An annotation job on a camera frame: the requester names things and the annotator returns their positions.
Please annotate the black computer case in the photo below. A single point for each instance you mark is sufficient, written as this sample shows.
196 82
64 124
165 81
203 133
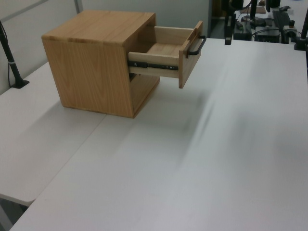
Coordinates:
267 36

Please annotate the wooden drawer with slot pull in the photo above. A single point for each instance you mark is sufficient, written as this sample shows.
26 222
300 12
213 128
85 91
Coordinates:
144 95

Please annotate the metal partition frame post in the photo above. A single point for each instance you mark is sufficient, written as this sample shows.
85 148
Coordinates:
77 5

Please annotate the black clamp stand post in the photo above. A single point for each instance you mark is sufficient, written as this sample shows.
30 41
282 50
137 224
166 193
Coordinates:
230 24

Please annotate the black keyboard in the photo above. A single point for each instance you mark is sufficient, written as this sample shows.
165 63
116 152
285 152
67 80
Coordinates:
282 18

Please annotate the emergency stop button box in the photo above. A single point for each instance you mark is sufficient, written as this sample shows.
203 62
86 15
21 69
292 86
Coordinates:
291 27

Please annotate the black camera stand pole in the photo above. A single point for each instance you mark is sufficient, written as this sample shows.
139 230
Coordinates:
10 62

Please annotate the wooden two-drawer cabinet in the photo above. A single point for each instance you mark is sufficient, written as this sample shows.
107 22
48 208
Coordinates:
84 72

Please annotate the black computer mouse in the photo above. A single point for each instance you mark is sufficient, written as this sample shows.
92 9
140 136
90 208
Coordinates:
284 8

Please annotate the black electronics box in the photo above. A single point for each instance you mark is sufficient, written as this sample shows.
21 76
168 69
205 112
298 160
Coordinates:
242 32

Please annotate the black clamp mount with pole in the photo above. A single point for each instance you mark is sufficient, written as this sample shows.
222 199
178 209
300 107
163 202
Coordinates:
302 33

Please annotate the black monitor stand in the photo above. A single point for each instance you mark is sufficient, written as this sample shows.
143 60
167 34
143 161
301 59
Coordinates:
253 14

